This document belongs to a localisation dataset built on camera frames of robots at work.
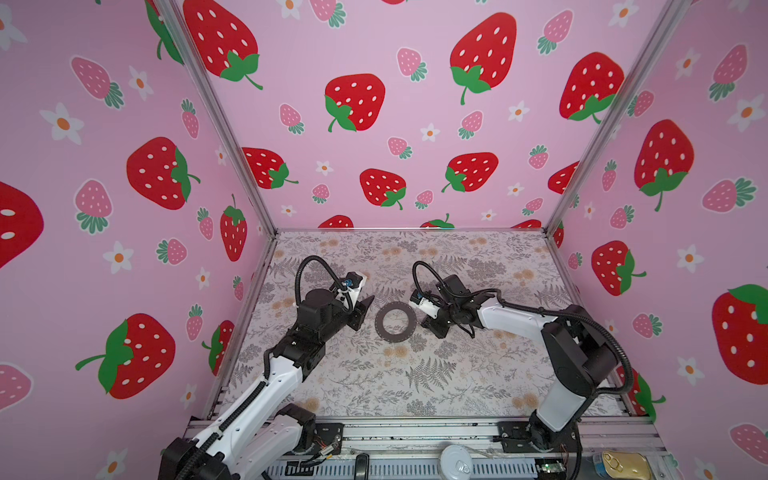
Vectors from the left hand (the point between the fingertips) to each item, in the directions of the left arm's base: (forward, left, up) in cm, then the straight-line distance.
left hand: (365, 291), depth 78 cm
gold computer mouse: (-36, -62, -17) cm, 73 cm away
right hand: (+1, -17, -17) cm, 24 cm away
